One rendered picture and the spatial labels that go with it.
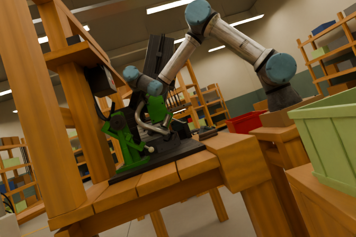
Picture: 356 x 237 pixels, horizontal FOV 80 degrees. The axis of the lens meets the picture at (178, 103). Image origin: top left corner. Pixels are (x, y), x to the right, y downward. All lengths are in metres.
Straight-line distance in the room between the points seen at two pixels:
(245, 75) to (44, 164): 11.18
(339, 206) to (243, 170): 0.32
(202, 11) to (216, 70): 10.23
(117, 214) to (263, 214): 0.48
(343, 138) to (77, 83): 1.07
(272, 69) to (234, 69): 10.61
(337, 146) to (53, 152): 0.73
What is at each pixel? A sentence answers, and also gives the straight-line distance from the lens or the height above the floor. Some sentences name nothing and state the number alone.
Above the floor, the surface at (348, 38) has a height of 1.54.
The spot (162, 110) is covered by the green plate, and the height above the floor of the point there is 1.13.
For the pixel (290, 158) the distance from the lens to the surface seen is 0.95.
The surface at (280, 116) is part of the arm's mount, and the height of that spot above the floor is 0.90.
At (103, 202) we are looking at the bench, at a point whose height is 0.87.
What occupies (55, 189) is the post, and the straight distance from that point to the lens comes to 0.79.
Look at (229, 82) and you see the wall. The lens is 11.22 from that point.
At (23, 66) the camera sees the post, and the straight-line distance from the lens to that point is 0.86.
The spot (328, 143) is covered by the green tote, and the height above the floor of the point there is 0.89.
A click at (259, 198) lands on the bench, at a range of 0.78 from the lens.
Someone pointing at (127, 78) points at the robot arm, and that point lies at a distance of 1.01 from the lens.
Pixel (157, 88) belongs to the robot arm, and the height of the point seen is 1.20.
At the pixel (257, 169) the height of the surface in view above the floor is 0.79.
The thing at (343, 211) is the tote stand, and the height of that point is 0.79.
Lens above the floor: 1.02
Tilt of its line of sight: 5 degrees up
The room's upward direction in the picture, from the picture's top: 20 degrees counter-clockwise
